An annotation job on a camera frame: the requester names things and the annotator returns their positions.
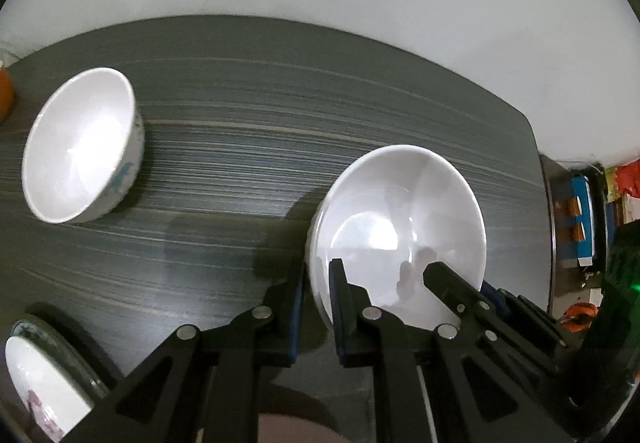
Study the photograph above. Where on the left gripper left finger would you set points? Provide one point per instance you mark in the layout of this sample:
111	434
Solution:
224	378

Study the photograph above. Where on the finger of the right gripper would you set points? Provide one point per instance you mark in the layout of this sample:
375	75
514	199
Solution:
474	312
498	298

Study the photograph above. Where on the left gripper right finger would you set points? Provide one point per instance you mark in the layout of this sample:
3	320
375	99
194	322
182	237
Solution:
406	363

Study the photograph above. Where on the dark blue patterned plate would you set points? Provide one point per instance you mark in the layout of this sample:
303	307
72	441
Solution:
63	354

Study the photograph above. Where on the white plate pink flowers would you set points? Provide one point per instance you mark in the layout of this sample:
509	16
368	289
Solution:
47	390

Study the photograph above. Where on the white bowl blue pattern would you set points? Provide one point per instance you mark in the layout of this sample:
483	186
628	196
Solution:
85	148

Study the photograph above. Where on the dark wooden side cabinet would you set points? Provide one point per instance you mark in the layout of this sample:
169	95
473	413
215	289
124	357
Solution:
571	283

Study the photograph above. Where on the blue white box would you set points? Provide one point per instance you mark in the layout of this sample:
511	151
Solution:
582	230

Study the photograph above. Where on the red packaging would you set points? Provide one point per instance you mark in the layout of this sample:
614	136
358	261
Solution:
627	179

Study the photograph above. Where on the orange lidded cup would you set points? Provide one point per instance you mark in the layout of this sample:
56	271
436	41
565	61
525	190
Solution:
6	93

